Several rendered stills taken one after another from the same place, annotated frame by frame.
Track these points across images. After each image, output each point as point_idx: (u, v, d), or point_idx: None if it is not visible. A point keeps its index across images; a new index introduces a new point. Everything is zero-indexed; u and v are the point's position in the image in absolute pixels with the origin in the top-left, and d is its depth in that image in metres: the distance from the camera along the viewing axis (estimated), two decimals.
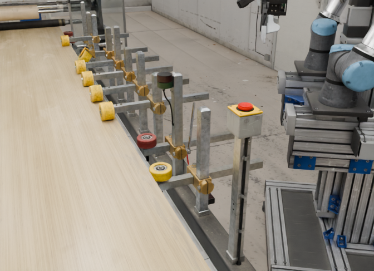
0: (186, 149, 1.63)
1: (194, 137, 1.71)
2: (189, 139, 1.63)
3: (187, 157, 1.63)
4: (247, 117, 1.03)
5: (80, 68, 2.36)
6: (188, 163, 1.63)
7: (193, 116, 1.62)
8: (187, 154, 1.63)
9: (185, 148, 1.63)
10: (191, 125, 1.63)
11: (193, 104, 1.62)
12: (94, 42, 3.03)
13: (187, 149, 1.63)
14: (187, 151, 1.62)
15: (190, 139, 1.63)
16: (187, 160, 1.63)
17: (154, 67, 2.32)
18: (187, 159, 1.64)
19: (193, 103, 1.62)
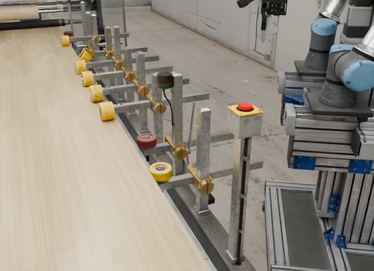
0: (186, 149, 1.63)
1: (194, 137, 1.71)
2: (190, 139, 1.63)
3: (187, 157, 1.63)
4: (247, 117, 1.03)
5: (80, 68, 2.36)
6: (188, 163, 1.63)
7: (193, 116, 1.63)
8: (187, 154, 1.63)
9: (185, 148, 1.63)
10: (191, 125, 1.63)
11: (193, 104, 1.63)
12: (94, 42, 3.03)
13: (187, 149, 1.63)
14: (187, 151, 1.62)
15: (190, 139, 1.63)
16: (187, 160, 1.63)
17: (154, 67, 2.32)
18: (187, 159, 1.64)
19: (193, 103, 1.63)
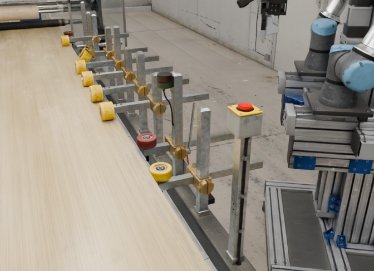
0: (186, 149, 1.63)
1: (194, 137, 1.71)
2: (190, 139, 1.63)
3: (187, 157, 1.63)
4: (247, 117, 1.03)
5: (80, 68, 2.36)
6: (188, 163, 1.63)
7: (193, 116, 1.63)
8: (187, 154, 1.63)
9: (185, 148, 1.63)
10: (191, 125, 1.63)
11: (193, 104, 1.63)
12: (94, 42, 3.03)
13: (187, 149, 1.63)
14: (187, 151, 1.62)
15: (190, 139, 1.63)
16: (187, 160, 1.63)
17: (154, 67, 2.32)
18: (187, 159, 1.64)
19: (193, 103, 1.63)
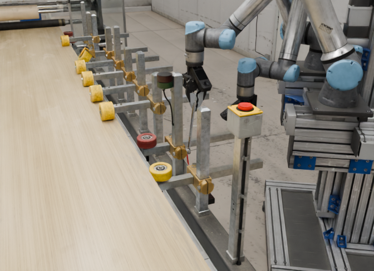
0: (186, 149, 1.63)
1: (194, 137, 1.71)
2: (190, 139, 1.63)
3: (187, 157, 1.63)
4: (247, 117, 1.03)
5: (80, 68, 2.36)
6: (188, 163, 1.63)
7: (193, 116, 1.63)
8: (187, 154, 1.63)
9: (185, 148, 1.63)
10: (191, 125, 1.63)
11: (193, 104, 1.63)
12: (94, 42, 3.03)
13: (187, 149, 1.63)
14: (187, 151, 1.62)
15: (190, 139, 1.63)
16: (187, 160, 1.63)
17: (154, 67, 2.32)
18: (187, 159, 1.64)
19: (193, 103, 1.63)
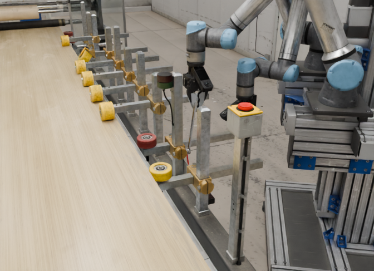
0: (186, 149, 1.63)
1: (194, 137, 1.71)
2: (190, 139, 1.63)
3: (187, 157, 1.63)
4: (247, 117, 1.03)
5: (80, 68, 2.36)
6: (188, 163, 1.63)
7: (195, 116, 1.62)
8: (187, 154, 1.63)
9: (185, 148, 1.63)
10: (191, 125, 1.63)
11: (195, 104, 1.62)
12: (94, 42, 3.03)
13: (187, 149, 1.63)
14: (187, 151, 1.62)
15: (190, 139, 1.63)
16: (187, 160, 1.63)
17: (154, 67, 2.32)
18: (187, 159, 1.64)
19: (195, 103, 1.62)
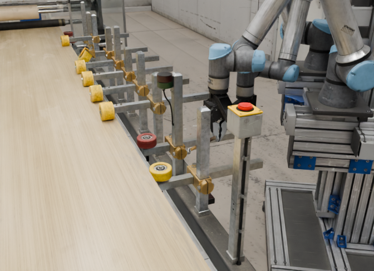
0: (187, 152, 1.62)
1: (194, 137, 1.71)
2: (193, 149, 1.59)
3: None
4: (247, 117, 1.03)
5: (80, 68, 2.36)
6: None
7: None
8: None
9: (186, 151, 1.62)
10: None
11: (214, 138, 1.48)
12: (94, 42, 3.03)
13: (187, 152, 1.62)
14: (187, 153, 1.63)
15: (194, 149, 1.59)
16: None
17: (154, 67, 2.32)
18: None
19: (215, 138, 1.47)
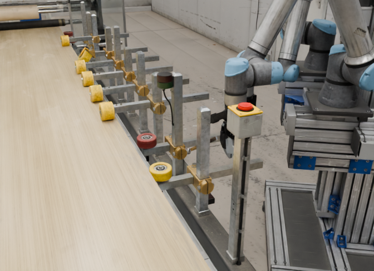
0: (187, 152, 1.62)
1: (194, 137, 1.71)
2: (193, 149, 1.59)
3: None
4: (247, 117, 1.03)
5: (80, 68, 2.36)
6: None
7: None
8: None
9: (186, 151, 1.62)
10: None
11: (214, 139, 1.48)
12: (94, 42, 3.03)
13: (187, 152, 1.62)
14: (187, 153, 1.63)
15: (194, 149, 1.59)
16: None
17: (154, 67, 2.32)
18: None
19: (215, 139, 1.47)
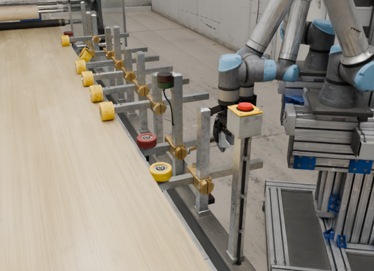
0: (187, 152, 1.62)
1: (194, 137, 1.71)
2: (193, 149, 1.59)
3: None
4: (247, 117, 1.03)
5: (80, 68, 2.36)
6: None
7: None
8: None
9: (186, 151, 1.62)
10: None
11: (214, 139, 1.48)
12: (94, 42, 3.03)
13: (187, 152, 1.62)
14: (187, 153, 1.63)
15: (194, 149, 1.59)
16: None
17: (154, 67, 2.32)
18: None
19: None
